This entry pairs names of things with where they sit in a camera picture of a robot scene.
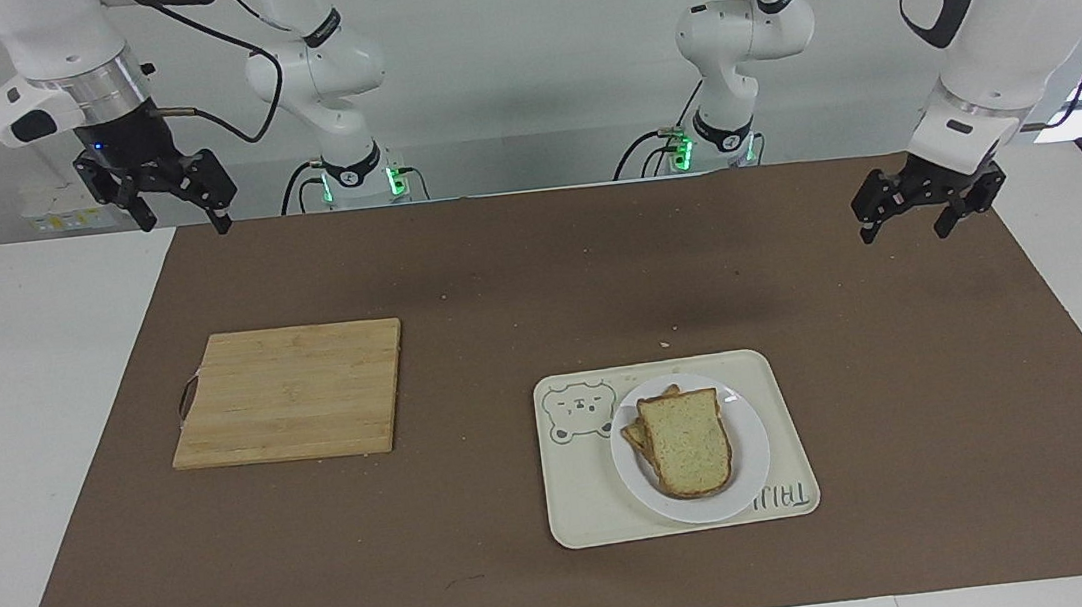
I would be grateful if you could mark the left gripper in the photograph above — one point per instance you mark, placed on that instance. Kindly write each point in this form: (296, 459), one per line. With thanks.
(950, 178)

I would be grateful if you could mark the bread slice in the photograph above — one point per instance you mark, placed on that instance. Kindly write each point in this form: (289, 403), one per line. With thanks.
(687, 444)
(633, 435)

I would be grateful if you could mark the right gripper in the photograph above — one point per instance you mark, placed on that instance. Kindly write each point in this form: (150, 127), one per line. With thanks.
(124, 136)

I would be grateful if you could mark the cream tray with bear print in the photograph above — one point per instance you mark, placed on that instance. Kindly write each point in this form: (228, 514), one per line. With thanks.
(580, 480)

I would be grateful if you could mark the wooden cutting board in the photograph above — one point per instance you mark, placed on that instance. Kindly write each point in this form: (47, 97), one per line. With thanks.
(294, 395)

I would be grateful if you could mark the white power strip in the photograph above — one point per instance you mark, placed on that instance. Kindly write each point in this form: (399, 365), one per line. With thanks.
(68, 207)

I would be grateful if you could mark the white round plate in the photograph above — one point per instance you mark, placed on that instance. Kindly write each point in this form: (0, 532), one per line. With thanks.
(747, 443)

